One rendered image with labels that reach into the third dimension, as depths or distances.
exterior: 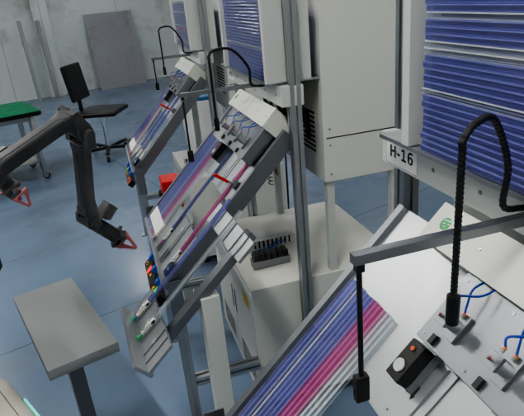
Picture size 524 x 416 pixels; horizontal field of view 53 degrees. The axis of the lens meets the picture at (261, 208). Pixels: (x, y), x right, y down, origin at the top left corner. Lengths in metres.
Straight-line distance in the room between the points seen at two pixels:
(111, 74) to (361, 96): 10.32
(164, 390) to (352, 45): 1.73
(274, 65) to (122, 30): 10.53
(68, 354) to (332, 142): 1.18
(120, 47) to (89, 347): 10.52
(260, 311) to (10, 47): 10.30
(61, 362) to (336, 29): 1.44
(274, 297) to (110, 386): 1.02
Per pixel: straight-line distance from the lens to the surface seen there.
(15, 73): 11.95
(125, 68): 12.14
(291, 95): 1.80
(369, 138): 2.00
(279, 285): 2.07
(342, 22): 1.89
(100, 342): 1.98
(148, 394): 2.64
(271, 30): 1.78
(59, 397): 2.80
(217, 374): 1.83
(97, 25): 12.11
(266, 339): 2.19
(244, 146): 1.92
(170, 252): 2.12
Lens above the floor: 1.68
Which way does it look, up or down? 22 degrees down
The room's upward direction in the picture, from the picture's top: 5 degrees counter-clockwise
